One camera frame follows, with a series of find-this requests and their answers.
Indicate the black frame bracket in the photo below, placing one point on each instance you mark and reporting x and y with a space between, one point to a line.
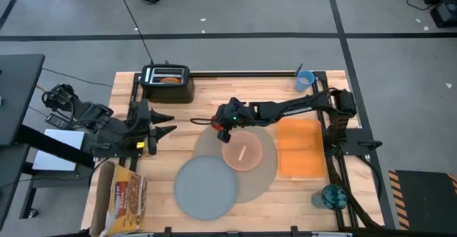
299 70

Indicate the translucent pink bowl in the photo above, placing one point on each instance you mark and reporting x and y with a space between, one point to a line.
250 147

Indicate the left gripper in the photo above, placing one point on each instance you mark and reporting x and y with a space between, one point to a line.
139 122

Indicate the red apple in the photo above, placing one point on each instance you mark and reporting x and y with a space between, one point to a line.
215 124

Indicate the white paper sheet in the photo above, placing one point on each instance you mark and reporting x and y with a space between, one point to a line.
57 151

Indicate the light blue plastic cup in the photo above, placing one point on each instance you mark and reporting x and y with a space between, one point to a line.
304 81

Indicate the black side desk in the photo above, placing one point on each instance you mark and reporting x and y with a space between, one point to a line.
18 94

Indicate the black aluminium table frame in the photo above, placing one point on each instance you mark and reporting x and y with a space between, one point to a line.
250 74

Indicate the toasted bagel half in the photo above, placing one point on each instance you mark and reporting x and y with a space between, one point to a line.
170 80

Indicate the black two-slot toaster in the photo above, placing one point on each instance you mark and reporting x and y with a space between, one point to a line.
171 94

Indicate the black hazard-striped floor mat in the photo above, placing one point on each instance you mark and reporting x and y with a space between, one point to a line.
425 201

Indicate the black power adapter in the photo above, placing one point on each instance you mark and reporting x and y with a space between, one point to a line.
53 121

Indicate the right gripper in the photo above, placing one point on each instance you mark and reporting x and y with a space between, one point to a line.
233 114

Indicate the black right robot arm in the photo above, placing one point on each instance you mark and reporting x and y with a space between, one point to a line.
296 108

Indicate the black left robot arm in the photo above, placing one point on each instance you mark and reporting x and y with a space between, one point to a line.
89 114

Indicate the grey round plate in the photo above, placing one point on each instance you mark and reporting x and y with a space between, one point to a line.
206 187

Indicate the raisin bran cereal box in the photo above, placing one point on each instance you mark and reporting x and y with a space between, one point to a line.
125 201

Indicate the round taupe placemat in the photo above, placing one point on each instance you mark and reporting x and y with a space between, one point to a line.
264 180

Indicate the dark teal drinking glass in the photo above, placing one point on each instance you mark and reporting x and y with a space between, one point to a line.
333 197

